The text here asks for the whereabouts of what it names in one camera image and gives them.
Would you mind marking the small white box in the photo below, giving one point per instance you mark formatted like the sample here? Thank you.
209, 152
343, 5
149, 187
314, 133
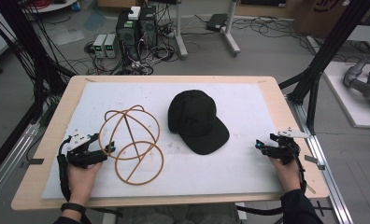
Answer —
134, 12

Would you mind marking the black wristband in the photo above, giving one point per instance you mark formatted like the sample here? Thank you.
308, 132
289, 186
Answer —
73, 207

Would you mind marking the white foam mat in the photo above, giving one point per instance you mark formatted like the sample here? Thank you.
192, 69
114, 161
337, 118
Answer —
205, 174

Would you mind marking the person's left hand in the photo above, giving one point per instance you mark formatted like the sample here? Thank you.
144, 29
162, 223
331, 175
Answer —
80, 183

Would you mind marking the aluminium rail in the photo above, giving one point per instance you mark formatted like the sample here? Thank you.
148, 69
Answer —
326, 161
8, 161

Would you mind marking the light wooden table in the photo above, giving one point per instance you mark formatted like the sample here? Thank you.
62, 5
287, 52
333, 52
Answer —
295, 118

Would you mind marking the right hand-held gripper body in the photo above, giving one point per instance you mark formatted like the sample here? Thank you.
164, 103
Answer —
286, 149

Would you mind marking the grey power supply unit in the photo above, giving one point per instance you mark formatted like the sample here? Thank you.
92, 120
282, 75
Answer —
99, 46
111, 46

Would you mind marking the black baseball cap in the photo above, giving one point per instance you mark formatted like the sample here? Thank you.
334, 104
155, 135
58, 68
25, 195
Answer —
195, 121

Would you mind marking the flat black device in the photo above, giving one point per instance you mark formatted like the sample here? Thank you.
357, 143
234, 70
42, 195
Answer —
216, 22

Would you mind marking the black computer tower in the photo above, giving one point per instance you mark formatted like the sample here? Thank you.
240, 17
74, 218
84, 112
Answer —
148, 26
127, 34

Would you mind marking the person's right hand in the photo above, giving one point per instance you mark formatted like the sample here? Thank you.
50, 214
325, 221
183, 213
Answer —
287, 177

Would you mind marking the brown cardboard box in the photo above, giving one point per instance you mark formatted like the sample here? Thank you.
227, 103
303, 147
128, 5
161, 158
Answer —
323, 18

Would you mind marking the black metal frame post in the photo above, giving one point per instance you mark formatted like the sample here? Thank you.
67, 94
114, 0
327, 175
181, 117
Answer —
329, 43

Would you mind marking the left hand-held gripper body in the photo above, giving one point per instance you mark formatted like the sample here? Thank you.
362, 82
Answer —
80, 155

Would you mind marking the black tape strip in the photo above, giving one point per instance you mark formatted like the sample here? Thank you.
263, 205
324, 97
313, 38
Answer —
314, 161
36, 161

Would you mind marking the white floor board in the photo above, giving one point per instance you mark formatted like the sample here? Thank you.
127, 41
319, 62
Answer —
354, 109

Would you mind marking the white stand leg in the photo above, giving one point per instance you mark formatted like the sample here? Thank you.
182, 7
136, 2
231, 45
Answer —
180, 34
232, 34

